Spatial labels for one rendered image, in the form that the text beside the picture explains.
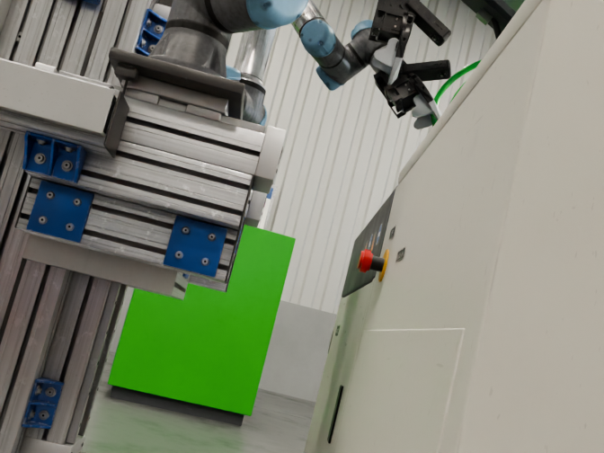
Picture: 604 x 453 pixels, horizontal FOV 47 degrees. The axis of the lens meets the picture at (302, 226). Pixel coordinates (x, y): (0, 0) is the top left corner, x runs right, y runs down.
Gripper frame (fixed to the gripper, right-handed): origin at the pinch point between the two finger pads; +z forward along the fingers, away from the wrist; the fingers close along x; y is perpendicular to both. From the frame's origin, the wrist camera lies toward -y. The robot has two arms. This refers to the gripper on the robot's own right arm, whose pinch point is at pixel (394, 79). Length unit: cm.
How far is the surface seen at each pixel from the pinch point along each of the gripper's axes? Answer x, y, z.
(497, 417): 93, -5, 58
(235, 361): -331, 36, 83
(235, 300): -329, 46, 44
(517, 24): 85, -3, 27
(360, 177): -658, -34, -139
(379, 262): 34, -2, 42
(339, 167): -656, -7, -143
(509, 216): 93, -3, 45
